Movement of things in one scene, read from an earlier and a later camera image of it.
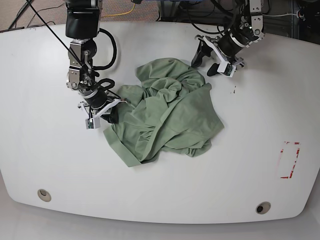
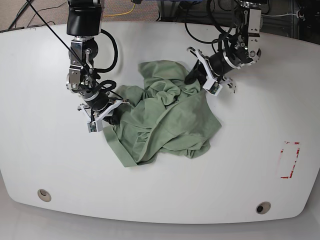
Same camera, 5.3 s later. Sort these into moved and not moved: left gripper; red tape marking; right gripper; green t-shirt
Moved: right gripper
Not moved: green t-shirt; red tape marking; left gripper
